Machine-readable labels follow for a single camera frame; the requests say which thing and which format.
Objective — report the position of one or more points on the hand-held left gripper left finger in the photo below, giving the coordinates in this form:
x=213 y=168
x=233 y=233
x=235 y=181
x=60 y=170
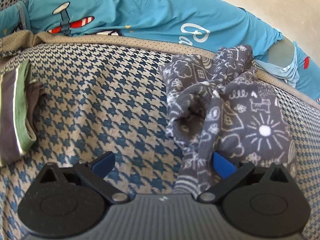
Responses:
x=103 y=164

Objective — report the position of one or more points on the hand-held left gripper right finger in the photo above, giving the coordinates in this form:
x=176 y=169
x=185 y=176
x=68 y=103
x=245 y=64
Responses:
x=222 y=165

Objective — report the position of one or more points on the grey printed fleece jacket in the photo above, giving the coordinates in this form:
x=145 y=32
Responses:
x=225 y=105

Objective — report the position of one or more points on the houndstooth bed cover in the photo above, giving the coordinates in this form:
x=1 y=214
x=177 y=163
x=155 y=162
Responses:
x=100 y=105

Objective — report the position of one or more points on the green striped folded garment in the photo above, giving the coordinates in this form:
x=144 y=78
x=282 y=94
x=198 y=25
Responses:
x=15 y=117

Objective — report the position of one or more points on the light blue printed cloth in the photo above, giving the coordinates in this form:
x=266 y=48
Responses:
x=282 y=72

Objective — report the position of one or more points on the teal star print cushion cover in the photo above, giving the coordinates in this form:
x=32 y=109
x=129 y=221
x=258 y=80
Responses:
x=137 y=7

